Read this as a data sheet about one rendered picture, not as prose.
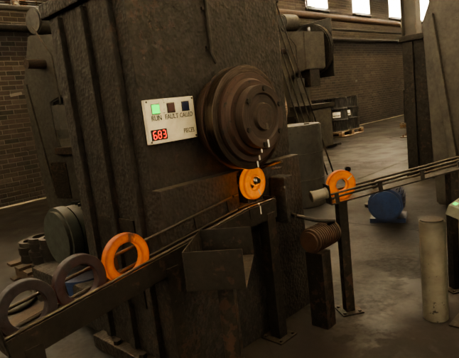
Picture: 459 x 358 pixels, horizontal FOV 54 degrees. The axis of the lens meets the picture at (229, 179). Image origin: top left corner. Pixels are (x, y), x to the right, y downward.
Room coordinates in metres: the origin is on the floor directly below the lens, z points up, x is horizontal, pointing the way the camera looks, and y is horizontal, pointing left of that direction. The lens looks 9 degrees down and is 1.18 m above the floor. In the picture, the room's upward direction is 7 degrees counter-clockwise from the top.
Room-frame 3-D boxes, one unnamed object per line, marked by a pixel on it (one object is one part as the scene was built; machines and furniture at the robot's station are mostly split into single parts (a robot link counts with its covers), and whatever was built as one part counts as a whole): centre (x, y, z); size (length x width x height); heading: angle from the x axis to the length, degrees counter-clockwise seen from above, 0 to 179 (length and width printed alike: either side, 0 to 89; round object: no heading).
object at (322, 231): (2.23, -0.43, 0.27); 0.22 x 0.13 x 0.53; 135
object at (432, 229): (2.13, -0.96, 0.26); 0.12 x 0.12 x 0.52
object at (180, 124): (1.93, 0.22, 1.15); 0.26 x 0.02 x 0.18; 135
